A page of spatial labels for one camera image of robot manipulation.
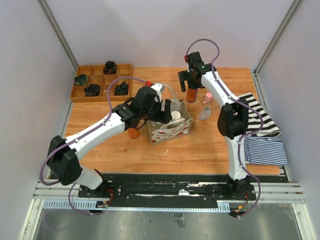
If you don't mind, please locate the black white striped cloth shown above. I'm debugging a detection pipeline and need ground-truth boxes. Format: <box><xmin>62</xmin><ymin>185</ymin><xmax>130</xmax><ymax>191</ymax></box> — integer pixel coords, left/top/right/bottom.
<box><xmin>239</xmin><ymin>92</ymin><xmax>282</xmax><ymax>137</ymax></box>

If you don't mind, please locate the large cream lid bottle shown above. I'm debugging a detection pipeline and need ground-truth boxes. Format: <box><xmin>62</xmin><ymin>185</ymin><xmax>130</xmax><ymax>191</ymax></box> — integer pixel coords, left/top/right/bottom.
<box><xmin>170</xmin><ymin>110</ymin><xmax>185</xmax><ymax>126</ymax></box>

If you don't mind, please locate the dark rolled sock right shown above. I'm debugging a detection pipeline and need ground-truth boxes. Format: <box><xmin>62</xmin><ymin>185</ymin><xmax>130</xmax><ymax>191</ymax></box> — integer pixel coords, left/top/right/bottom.
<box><xmin>114</xmin><ymin>81</ymin><xmax>129</xmax><ymax>96</ymax></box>

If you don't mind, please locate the dark rolled sock orange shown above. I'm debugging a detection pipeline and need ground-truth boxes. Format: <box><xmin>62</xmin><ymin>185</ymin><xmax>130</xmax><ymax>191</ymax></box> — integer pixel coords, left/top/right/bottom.
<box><xmin>103</xmin><ymin>61</ymin><xmax>117</xmax><ymax>75</ymax></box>

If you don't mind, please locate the wooden compartment tray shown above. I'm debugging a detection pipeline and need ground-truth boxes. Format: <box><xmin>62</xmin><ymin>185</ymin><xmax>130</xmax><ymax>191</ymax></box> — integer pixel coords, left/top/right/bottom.
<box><xmin>70</xmin><ymin>64</ymin><xmax>133</xmax><ymax>103</ymax></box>

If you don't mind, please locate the pink cap bottle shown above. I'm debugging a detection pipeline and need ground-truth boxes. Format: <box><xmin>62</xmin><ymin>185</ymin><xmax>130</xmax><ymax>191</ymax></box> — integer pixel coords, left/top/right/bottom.
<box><xmin>196</xmin><ymin>92</ymin><xmax>214</xmax><ymax>121</ymax></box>

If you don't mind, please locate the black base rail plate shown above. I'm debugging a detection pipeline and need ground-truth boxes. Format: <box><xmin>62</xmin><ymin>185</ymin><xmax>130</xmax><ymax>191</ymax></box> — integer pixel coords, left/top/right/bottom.
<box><xmin>78</xmin><ymin>173</ymin><xmax>258</xmax><ymax>209</ymax></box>

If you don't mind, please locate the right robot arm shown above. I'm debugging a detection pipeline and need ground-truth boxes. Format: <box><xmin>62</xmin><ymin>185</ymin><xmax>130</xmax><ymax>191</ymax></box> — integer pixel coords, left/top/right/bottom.
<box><xmin>178</xmin><ymin>51</ymin><xmax>250</xmax><ymax>196</ymax></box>

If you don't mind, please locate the dark rolled sock green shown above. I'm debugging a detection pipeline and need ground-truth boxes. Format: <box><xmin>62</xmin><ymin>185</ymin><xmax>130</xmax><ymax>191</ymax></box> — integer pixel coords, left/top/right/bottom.
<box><xmin>73</xmin><ymin>74</ymin><xmax>89</xmax><ymax>86</ymax></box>

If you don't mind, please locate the watermelon print canvas bag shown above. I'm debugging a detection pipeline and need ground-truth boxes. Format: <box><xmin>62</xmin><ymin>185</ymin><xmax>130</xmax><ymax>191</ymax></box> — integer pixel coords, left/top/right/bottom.
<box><xmin>146</xmin><ymin>84</ymin><xmax>194</xmax><ymax>146</ymax></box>

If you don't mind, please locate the dark rolled sock centre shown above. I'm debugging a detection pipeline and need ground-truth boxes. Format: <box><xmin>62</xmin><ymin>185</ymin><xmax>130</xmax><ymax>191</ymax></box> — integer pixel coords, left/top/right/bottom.
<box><xmin>84</xmin><ymin>83</ymin><xmax>101</xmax><ymax>97</ymax></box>

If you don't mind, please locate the blue spray bottle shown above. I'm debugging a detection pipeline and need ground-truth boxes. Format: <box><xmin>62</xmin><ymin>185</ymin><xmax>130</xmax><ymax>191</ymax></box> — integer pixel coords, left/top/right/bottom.
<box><xmin>186</xmin><ymin>88</ymin><xmax>198</xmax><ymax>103</ymax></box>

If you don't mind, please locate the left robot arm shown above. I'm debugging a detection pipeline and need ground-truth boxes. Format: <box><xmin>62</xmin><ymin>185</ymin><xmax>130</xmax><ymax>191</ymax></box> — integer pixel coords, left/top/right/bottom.
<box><xmin>46</xmin><ymin>83</ymin><xmax>172</xmax><ymax>190</ymax></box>

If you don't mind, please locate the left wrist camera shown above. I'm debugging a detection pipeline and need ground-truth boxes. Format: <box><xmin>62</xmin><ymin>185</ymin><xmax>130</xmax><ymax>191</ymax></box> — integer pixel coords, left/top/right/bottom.
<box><xmin>151</xmin><ymin>83</ymin><xmax>165</xmax><ymax>101</ymax></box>

